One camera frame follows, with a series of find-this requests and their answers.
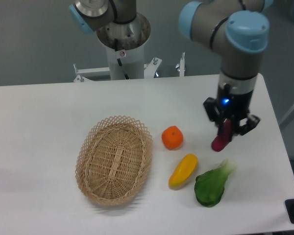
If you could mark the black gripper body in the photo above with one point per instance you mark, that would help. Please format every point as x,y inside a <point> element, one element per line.
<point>232,104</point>

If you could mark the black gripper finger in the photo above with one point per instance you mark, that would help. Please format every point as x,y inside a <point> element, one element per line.
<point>251,122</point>
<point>214,114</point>

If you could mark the purple sweet potato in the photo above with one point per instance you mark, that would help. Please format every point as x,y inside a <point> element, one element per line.
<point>223,139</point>

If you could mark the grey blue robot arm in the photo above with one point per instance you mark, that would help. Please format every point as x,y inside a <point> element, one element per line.
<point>235,29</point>

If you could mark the oval wicker basket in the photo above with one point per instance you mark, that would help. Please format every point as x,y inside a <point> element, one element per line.
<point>114,161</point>

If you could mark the orange tangerine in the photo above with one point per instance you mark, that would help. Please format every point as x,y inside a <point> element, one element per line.
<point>172,137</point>

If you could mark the yellow mango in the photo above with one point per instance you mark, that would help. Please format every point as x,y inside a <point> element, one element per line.
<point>183,171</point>

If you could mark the green bok choy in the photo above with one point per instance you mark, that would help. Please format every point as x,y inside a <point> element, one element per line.
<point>209,186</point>

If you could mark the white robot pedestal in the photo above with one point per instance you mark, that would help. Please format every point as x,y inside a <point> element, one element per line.
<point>125,47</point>

